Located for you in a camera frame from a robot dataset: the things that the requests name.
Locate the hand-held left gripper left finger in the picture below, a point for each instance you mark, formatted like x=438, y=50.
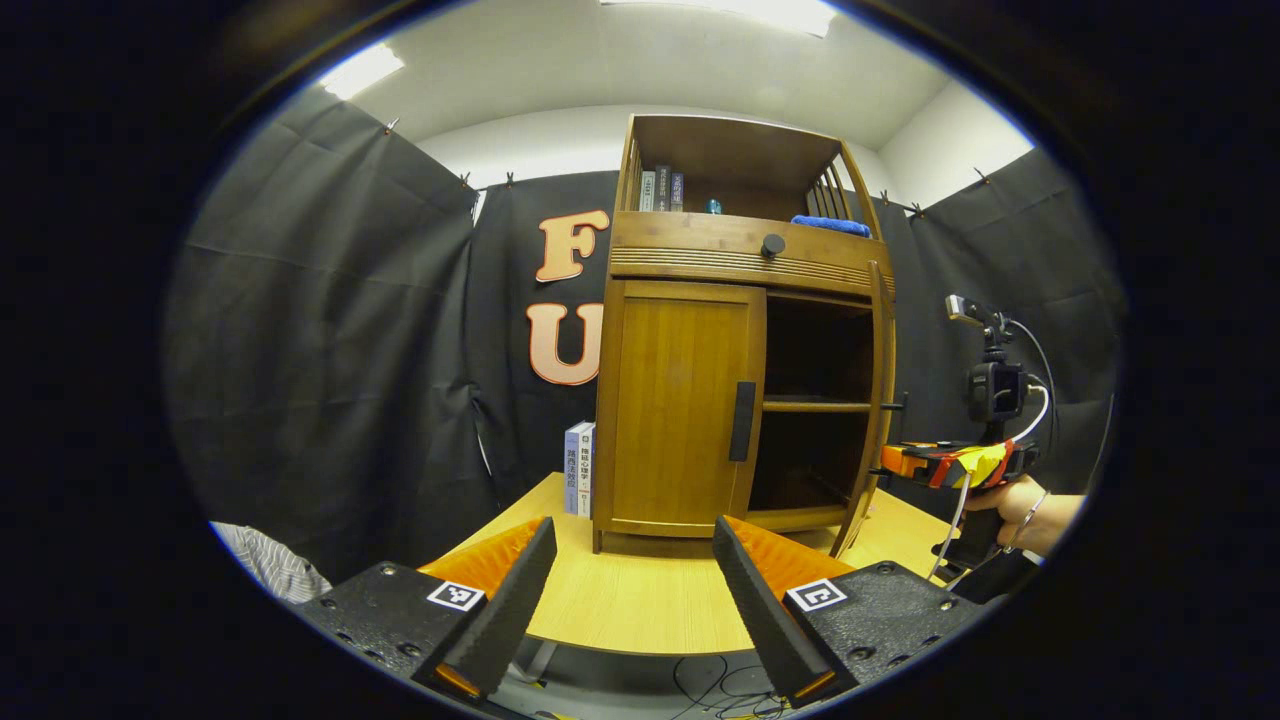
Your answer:
x=510, y=610

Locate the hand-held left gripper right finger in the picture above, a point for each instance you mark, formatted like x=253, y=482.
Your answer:
x=760, y=620

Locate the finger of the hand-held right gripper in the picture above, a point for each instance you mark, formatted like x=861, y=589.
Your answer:
x=915, y=462

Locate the wooden double-door shoe cabinet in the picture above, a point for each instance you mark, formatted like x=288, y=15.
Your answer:
x=740, y=160

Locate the blue standing book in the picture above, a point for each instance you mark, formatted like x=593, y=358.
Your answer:
x=571, y=470

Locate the white standing book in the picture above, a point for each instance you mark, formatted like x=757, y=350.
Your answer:
x=587, y=475

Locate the blue towel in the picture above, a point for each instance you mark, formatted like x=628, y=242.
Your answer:
x=830, y=226

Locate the person's striped shirt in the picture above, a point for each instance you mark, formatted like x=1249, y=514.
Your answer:
x=275, y=568

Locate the black backdrop cloth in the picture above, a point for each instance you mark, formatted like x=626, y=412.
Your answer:
x=330, y=350

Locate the wooden drawer with black knob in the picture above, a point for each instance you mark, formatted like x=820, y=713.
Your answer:
x=680, y=245

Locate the purple book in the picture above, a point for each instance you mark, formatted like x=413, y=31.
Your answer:
x=677, y=193

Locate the dark book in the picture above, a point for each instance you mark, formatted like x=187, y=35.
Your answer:
x=663, y=190

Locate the grey book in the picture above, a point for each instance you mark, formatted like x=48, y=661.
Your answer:
x=648, y=192

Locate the long ceiling light panel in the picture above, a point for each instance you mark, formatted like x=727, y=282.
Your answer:
x=760, y=12

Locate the small ceiling light panel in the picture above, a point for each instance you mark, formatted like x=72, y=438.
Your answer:
x=362, y=70

